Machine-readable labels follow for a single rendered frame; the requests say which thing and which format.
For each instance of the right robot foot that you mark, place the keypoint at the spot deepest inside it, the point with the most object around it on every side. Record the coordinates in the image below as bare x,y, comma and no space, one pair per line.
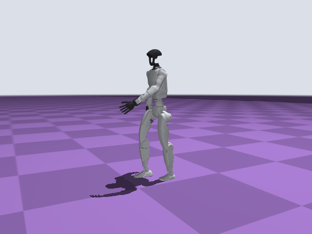
144,174

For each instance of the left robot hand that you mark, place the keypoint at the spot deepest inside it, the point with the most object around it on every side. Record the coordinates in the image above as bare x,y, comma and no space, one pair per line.
129,105

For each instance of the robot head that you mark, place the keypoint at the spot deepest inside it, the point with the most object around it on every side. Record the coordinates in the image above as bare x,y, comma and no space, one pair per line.
153,54

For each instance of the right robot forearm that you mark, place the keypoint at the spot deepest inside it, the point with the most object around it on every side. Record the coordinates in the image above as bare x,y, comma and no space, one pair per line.
149,102

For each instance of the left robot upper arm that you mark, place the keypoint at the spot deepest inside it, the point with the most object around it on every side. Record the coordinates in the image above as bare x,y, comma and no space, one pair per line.
160,78

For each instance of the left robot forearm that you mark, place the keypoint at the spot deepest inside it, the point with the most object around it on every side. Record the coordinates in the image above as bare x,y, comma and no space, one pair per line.
146,95

